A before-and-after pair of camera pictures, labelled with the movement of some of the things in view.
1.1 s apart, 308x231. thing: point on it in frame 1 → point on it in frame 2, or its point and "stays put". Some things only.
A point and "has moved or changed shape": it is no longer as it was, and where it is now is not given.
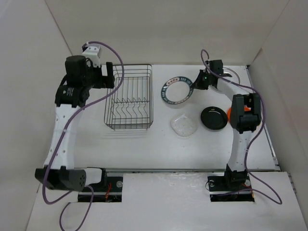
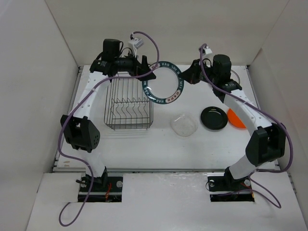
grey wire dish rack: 130,105 stays put
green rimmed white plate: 177,90 has moved or changed shape
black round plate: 214,118 stays put
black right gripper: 198,83 → 190,74
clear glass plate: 184,125 stays put
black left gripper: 105,82 → 137,66
